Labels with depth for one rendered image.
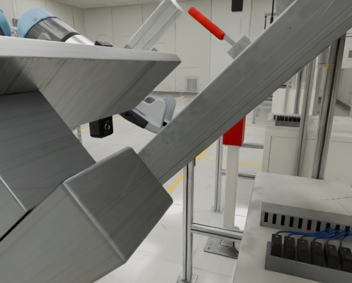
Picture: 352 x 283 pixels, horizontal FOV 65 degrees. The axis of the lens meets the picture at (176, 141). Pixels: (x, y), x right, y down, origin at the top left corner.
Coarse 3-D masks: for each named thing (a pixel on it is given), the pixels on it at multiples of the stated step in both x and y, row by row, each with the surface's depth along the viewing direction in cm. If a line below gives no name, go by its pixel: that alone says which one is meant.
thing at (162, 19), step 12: (168, 0) 17; (156, 12) 18; (168, 12) 18; (180, 12) 18; (144, 24) 18; (156, 24) 18; (168, 24) 18; (132, 36) 19; (144, 36) 19; (156, 36) 19; (132, 48) 19; (144, 48) 19
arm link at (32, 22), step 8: (32, 8) 51; (40, 8) 52; (24, 16) 50; (32, 16) 50; (40, 16) 50; (48, 16) 50; (56, 16) 52; (24, 24) 50; (32, 24) 50; (40, 24) 50; (48, 24) 50; (56, 24) 50; (64, 24) 51; (24, 32) 51; (32, 32) 50; (40, 32) 49; (48, 32) 49; (56, 32) 49; (64, 32) 49; (72, 32) 50; (56, 40) 49; (64, 40) 49
